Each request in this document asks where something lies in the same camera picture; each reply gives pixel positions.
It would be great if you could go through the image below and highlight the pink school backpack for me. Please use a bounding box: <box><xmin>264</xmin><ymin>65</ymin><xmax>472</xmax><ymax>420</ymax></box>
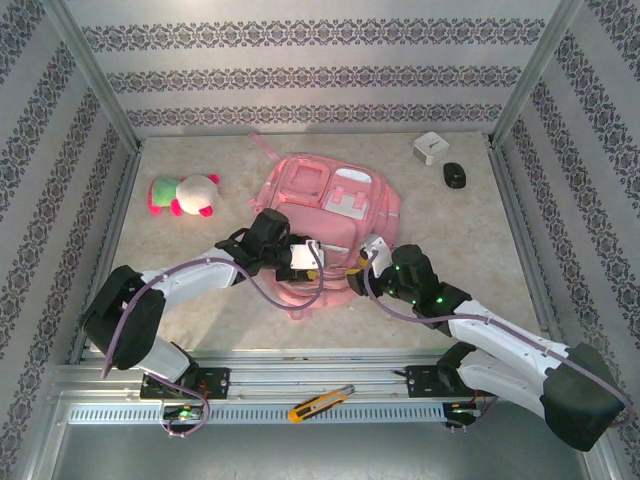
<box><xmin>247</xmin><ymin>131</ymin><xmax>404</xmax><ymax>322</ymax></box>

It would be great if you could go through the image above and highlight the white green pink plush toy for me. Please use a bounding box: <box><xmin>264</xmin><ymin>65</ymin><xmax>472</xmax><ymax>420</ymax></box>
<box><xmin>147</xmin><ymin>173</ymin><xmax>223</xmax><ymax>219</ymax></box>

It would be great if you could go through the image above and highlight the black computer mouse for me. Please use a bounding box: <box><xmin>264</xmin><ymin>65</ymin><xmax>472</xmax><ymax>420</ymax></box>
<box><xmin>442</xmin><ymin>162</ymin><xmax>469</xmax><ymax>190</ymax></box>

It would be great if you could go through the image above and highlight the white square alarm clock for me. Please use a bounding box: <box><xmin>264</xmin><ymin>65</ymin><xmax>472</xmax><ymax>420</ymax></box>
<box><xmin>412</xmin><ymin>131</ymin><xmax>450</xmax><ymax>167</ymax></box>

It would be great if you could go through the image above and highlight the yellow black utility knife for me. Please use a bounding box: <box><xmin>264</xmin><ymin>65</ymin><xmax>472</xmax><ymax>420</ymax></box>
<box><xmin>287</xmin><ymin>384</ymin><xmax>356</xmax><ymax>425</ymax></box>

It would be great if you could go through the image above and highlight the small circuit board green light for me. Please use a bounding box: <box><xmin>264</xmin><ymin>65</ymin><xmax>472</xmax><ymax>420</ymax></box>
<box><xmin>444</xmin><ymin>402</ymin><xmax>482</xmax><ymax>420</ymax></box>
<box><xmin>162</xmin><ymin>405</ymin><xmax>204</xmax><ymax>422</ymax></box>

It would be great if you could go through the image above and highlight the green tape roll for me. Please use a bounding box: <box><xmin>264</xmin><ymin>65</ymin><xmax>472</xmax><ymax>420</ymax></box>
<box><xmin>548</xmin><ymin>401</ymin><xmax>575</xmax><ymax>425</ymax></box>

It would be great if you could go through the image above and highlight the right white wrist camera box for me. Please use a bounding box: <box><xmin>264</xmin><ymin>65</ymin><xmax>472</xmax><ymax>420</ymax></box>
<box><xmin>359</xmin><ymin>234</ymin><xmax>392</xmax><ymax>277</ymax></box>

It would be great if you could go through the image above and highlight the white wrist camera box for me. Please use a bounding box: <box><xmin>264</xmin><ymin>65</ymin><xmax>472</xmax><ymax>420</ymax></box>
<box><xmin>289</xmin><ymin>239</ymin><xmax>327</xmax><ymax>272</ymax></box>
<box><xmin>359</xmin><ymin>234</ymin><xmax>392</xmax><ymax>277</ymax></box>

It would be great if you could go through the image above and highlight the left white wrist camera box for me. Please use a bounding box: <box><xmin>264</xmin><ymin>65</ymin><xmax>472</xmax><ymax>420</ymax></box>
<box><xmin>289</xmin><ymin>239</ymin><xmax>327</xmax><ymax>272</ymax></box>

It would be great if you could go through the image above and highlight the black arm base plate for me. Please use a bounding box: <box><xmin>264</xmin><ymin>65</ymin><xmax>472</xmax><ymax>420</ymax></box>
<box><xmin>139</xmin><ymin>367</ymin><xmax>231</xmax><ymax>400</ymax></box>
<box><xmin>394</xmin><ymin>364</ymin><xmax>497</xmax><ymax>400</ymax></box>

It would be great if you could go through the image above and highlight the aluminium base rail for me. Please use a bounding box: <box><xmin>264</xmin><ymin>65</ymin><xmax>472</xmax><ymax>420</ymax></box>
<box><xmin>49</xmin><ymin>349</ymin><xmax>591</xmax><ymax>401</ymax></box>

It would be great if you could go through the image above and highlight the aluminium side rail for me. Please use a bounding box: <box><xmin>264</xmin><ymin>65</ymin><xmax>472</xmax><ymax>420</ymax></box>
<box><xmin>487</xmin><ymin>142</ymin><xmax>571</xmax><ymax>359</ymax></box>
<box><xmin>69</xmin><ymin>142</ymin><xmax>144</xmax><ymax>364</ymax></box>

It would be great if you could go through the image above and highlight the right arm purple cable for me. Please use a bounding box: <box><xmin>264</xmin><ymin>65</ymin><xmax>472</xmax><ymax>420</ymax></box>
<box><xmin>362</xmin><ymin>249</ymin><xmax>636</xmax><ymax>436</ymax></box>

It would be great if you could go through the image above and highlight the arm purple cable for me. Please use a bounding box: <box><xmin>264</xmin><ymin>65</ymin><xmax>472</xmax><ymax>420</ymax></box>
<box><xmin>99</xmin><ymin>239</ymin><xmax>326</xmax><ymax>441</ymax></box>
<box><xmin>362</xmin><ymin>249</ymin><xmax>636</xmax><ymax>436</ymax></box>

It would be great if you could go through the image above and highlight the slotted grey cable duct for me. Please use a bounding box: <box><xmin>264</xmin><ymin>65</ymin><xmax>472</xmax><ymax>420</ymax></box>
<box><xmin>67</xmin><ymin>402</ymin><xmax>446</xmax><ymax>426</ymax></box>

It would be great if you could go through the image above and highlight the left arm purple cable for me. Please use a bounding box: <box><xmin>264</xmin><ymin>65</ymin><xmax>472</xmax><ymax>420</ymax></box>
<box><xmin>99</xmin><ymin>239</ymin><xmax>326</xmax><ymax>441</ymax></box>

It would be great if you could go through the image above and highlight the aluminium corner post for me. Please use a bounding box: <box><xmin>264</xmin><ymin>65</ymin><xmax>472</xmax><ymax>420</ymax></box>
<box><xmin>489</xmin><ymin>0</ymin><xmax>584</xmax><ymax>146</ymax></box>
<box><xmin>42</xmin><ymin>0</ymin><xmax>144</xmax><ymax>151</ymax></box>

